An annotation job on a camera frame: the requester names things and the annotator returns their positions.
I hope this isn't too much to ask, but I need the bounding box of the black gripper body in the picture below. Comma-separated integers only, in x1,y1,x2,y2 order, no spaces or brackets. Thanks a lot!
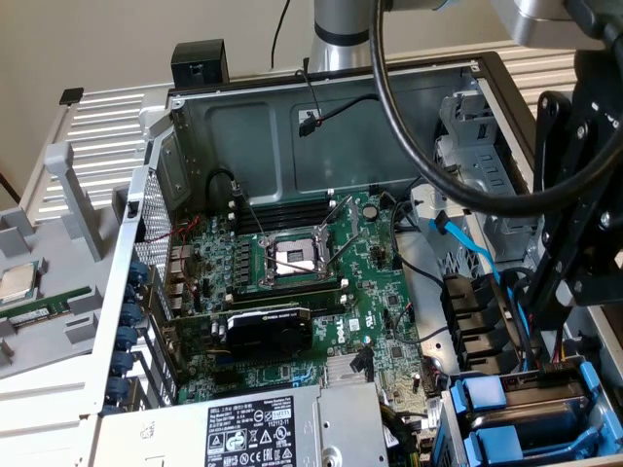
571,45,623,206

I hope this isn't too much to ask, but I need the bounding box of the blue SATA data wire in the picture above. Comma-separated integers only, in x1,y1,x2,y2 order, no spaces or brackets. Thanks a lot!
430,211,544,364

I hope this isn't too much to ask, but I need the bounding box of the hard disk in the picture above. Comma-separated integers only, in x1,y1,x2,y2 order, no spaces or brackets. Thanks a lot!
447,357,615,463

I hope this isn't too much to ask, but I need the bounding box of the silver metal drive cage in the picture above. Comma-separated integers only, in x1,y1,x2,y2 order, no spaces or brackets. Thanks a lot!
432,77,549,267

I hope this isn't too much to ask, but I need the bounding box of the metal socket cover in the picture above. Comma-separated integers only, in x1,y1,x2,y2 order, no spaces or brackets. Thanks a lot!
315,194,362,247

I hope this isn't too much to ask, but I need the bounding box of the green motherboard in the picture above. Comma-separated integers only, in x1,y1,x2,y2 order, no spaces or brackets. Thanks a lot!
165,190,442,442

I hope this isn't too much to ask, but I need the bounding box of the thin metal locking lever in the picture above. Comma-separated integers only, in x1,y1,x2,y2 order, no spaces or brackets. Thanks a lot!
241,193,268,240
323,228,362,272

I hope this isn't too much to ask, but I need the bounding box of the silver finned heatsink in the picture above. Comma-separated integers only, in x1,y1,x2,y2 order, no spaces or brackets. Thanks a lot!
324,353,372,388

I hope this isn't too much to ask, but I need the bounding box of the black RAM slot bank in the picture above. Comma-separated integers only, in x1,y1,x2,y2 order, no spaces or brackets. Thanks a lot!
237,197,338,234
226,284,349,317

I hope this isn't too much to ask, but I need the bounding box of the CPU socket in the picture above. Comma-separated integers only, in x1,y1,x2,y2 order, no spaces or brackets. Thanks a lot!
260,233,340,288

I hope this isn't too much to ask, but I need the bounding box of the open PC case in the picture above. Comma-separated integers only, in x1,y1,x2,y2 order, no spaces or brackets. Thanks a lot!
80,50,623,467

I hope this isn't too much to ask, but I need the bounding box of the black graphics card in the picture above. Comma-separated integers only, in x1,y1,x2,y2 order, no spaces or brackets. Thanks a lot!
165,304,315,361

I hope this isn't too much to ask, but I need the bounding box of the silver power supply unit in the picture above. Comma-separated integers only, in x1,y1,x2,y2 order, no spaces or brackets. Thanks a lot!
94,381,390,467

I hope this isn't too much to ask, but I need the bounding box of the grey parts rack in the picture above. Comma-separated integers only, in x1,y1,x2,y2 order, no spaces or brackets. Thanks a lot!
0,140,123,380

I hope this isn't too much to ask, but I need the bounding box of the green RAM stick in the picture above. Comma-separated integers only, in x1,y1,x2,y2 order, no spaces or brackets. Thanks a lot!
0,286,93,323

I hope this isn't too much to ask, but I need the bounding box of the silver CPU chip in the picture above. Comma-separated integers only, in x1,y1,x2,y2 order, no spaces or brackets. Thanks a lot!
0,260,41,304

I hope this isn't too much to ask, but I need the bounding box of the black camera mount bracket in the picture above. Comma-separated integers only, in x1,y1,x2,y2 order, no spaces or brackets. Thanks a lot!
564,0,623,43

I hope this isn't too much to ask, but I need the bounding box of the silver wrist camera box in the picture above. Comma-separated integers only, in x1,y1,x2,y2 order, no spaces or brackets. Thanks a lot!
490,0,607,51

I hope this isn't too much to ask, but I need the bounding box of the thick black camera cable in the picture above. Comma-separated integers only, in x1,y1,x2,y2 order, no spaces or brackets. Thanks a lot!
368,0,623,218

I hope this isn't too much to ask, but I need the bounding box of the black wire with hanging plug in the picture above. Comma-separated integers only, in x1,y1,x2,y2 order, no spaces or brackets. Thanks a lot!
296,94,461,196

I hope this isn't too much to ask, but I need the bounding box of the black flat ribbon wire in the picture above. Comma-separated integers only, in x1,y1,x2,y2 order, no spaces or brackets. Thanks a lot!
350,345,377,381

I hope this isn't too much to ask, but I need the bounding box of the thin black wall cable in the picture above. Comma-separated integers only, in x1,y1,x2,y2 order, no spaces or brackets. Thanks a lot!
270,0,291,67

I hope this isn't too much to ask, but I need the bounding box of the black looped wire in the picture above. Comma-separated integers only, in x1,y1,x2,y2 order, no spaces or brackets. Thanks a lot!
206,167,244,205

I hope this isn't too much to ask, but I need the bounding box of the black box mount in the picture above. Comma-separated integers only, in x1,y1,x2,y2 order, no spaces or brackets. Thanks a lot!
170,39,230,90

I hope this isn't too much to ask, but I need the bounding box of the thin red wire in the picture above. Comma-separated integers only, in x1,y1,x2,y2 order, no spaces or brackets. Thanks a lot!
145,216,202,305

